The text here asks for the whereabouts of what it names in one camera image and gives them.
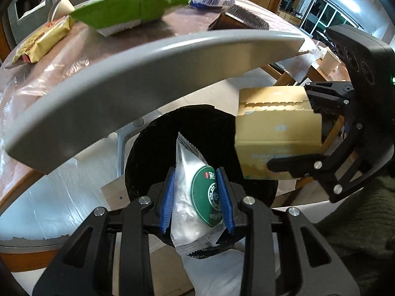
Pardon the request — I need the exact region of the silver refrigerator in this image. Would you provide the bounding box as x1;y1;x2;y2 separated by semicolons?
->
1;0;88;54

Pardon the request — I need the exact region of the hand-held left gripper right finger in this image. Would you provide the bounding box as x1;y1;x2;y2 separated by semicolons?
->
215;167;360;296

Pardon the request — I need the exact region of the clear plastic table cover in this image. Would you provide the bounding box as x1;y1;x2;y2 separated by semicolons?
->
0;0;318;241

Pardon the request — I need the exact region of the white plastic bag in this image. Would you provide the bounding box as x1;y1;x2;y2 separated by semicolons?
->
182;247;247;296

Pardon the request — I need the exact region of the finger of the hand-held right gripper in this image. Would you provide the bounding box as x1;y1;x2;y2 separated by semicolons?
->
304;80;355;136
267;122;374;203

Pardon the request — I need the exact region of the yellow cardboard box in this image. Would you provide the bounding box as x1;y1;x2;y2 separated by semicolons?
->
235;86;324;181

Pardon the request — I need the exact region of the person's dark knit clothing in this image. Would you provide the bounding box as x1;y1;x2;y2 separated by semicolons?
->
315;176;395;296

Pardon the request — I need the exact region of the tan paper cone filter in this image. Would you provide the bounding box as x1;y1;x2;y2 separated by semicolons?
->
48;0;76;22

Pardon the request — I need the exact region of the white snack packet green label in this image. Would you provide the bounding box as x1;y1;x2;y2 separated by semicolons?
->
171;131;230;258

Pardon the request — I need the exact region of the flat cardboard sheet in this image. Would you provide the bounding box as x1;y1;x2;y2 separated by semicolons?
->
100;176;323;296

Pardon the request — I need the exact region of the glass balcony door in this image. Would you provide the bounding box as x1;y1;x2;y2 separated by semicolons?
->
301;0;361;37

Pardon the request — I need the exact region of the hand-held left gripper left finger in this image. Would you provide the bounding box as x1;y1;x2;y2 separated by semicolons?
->
32;166;176;296

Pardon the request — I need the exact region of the brown ridged box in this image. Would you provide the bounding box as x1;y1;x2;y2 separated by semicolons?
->
208;4;269;32

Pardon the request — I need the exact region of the yellow snack bar wrapper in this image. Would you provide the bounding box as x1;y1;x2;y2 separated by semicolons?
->
4;15;76;68

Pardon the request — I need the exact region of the black trash bin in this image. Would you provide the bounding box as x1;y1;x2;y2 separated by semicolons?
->
124;104;278;247

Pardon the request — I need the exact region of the open cardboard box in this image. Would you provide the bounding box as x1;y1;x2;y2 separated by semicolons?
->
321;49;343;74

